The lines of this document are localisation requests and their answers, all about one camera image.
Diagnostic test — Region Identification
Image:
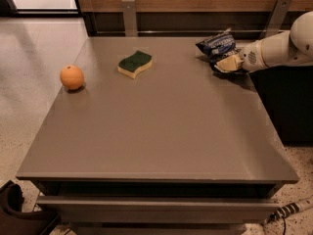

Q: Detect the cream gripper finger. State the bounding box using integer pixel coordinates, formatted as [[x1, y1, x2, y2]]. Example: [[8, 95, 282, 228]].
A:
[[216, 54, 243, 72]]

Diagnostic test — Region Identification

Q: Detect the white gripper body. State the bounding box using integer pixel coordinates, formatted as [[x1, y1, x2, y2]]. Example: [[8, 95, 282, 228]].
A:
[[240, 40, 267, 71]]

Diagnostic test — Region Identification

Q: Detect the blue chip bag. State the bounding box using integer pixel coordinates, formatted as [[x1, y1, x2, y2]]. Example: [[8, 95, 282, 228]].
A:
[[196, 31, 246, 74]]

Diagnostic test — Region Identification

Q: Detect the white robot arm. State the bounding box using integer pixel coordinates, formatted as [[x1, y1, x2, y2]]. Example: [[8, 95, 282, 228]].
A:
[[214, 12, 313, 73]]

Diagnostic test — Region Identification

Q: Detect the green and yellow sponge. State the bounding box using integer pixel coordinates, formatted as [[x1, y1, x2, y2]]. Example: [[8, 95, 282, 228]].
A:
[[117, 51, 153, 79]]

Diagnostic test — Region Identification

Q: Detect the orange fruit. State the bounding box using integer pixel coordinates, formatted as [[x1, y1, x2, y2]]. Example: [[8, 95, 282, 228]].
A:
[[60, 66, 84, 90]]

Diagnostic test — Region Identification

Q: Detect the right metal bracket post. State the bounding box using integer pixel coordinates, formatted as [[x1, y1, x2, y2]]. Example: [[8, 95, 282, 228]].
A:
[[260, 0, 292, 38]]

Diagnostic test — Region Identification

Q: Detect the metal bracket post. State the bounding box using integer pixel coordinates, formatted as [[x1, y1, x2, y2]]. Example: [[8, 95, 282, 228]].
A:
[[122, 0, 138, 37], [260, 0, 292, 38]]

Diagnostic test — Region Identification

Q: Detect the left metal bracket post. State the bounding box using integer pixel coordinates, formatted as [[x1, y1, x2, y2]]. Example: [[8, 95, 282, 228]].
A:
[[122, 0, 138, 37]]

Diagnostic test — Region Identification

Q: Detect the horizontal metal rail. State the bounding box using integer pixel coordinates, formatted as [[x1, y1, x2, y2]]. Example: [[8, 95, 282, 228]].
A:
[[96, 28, 266, 35]]

